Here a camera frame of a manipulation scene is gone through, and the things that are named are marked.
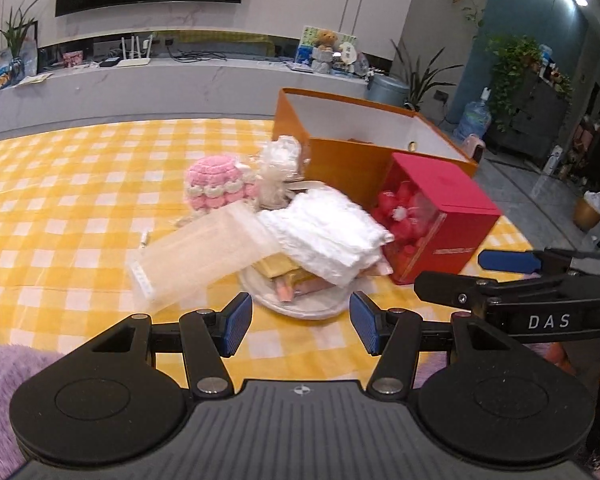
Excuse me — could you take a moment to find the white lace cloth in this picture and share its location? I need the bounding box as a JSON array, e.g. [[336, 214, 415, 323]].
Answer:
[[257, 185, 396, 287]]

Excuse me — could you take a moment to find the purple fluffy blanket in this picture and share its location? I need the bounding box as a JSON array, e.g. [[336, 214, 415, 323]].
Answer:
[[0, 344, 81, 477]]

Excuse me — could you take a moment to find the person's right hand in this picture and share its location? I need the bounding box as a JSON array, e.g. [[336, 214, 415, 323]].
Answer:
[[542, 342, 600, 390]]

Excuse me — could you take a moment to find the black cable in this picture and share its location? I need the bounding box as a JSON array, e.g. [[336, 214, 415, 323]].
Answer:
[[166, 46, 231, 64]]

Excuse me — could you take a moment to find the pink crocheted hat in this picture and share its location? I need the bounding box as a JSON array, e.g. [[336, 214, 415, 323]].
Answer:
[[184, 156, 259, 216]]

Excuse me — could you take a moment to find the golden bin with white bag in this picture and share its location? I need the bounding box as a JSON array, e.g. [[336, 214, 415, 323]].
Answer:
[[573, 191, 600, 232]]

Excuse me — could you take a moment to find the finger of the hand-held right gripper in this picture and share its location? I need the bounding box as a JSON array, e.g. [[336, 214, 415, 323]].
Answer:
[[413, 271, 496, 317], [477, 247, 600, 281]]

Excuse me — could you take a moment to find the green plant in vase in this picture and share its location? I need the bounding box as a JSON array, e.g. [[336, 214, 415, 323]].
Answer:
[[0, 0, 47, 84]]

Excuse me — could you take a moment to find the tall leafy floor plant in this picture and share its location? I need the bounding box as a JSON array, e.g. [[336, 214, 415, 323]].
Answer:
[[390, 40, 464, 112]]

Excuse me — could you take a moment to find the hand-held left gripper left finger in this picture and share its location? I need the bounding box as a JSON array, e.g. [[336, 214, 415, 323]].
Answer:
[[87, 291, 254, 398]]

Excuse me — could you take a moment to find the grey trash can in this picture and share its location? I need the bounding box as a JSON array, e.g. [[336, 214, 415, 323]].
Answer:
[[366, 74, 411, 109]]

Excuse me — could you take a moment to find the brown teddy bear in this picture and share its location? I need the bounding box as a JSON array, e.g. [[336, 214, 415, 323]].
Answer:
[[312, 30, 341, 74]]

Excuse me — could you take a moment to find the yellow snack packet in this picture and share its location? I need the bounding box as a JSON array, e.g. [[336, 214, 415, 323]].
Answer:
[[256, 254, 331, 291]]

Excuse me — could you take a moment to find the translucent bag with beige cloth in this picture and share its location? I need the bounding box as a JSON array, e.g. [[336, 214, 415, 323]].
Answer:
[[126, 205, 281, 313]]

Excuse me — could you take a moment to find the orange cardboard box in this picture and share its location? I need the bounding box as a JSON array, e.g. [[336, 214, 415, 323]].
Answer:
[[272, 87, 481, 209]]

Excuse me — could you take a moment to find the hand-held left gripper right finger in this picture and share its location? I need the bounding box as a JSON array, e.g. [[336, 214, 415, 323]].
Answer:
[[349, 291, 519, 396]]

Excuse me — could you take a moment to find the bushy green plant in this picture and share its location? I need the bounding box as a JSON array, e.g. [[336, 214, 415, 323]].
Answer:
[[485, 35, 547, 132]]

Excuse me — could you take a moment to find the white plastic bag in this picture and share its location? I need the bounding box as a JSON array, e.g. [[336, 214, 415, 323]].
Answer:
[[20, 39, 39, 77]]

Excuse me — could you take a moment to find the white router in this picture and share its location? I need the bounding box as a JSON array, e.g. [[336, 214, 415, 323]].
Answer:
[[117, 32, 154, 69]]

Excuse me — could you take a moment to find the clear bag with white crochet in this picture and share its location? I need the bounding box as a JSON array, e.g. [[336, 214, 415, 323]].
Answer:
[[252, 136, 311, 209]]

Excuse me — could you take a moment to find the green picture board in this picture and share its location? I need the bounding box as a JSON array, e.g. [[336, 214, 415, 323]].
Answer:
[[300, 25, 359, 59]]

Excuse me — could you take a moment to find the pink heater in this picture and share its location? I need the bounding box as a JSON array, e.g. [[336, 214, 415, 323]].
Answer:
[[462, 132, 487, 163]]

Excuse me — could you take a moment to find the blue water bottle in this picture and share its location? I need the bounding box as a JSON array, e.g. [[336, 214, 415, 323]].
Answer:
[[455, 87, 493, 144]]

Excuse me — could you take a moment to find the yellow checked tablecloth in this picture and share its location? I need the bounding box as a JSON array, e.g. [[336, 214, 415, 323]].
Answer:
[[0, 119, 536, 397]]

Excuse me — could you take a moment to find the pink snack packet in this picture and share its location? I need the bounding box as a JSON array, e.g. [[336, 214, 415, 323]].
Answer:
[[275, 277, 333, 304]]

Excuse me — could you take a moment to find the round cream fabric pad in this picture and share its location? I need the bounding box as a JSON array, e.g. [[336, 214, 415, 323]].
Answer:
[[239, 262, 363, 322]]

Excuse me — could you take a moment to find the red box with clear window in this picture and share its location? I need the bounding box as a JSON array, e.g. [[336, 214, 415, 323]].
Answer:
[[370, 152, 502, 286]]

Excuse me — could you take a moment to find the dark cabinet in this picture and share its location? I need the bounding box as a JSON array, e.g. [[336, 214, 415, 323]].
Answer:
[[509, 67, 572, 162]]

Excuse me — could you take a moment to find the clear plastic bag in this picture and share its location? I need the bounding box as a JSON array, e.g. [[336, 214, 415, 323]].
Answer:
[[352, 52, 372, 82]]

